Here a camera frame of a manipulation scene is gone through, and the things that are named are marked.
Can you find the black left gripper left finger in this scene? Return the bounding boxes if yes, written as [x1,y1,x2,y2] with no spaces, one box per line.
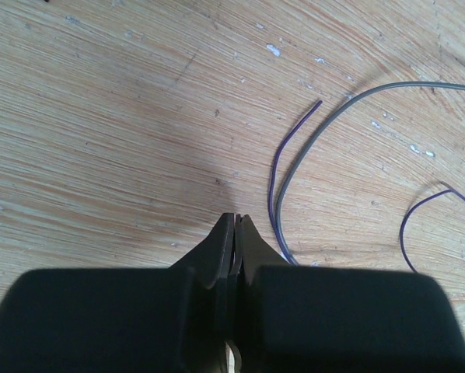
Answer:
[0,213,234,372]

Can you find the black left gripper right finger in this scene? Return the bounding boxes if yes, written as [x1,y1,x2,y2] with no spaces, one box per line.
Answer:
[234,216,465,372]

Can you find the purple wire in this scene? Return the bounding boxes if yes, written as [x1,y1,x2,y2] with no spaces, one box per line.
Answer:
[268,99,465,274]

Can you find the grey wire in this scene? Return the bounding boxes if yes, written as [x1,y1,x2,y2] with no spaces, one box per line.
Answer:
[274,81,465,267]

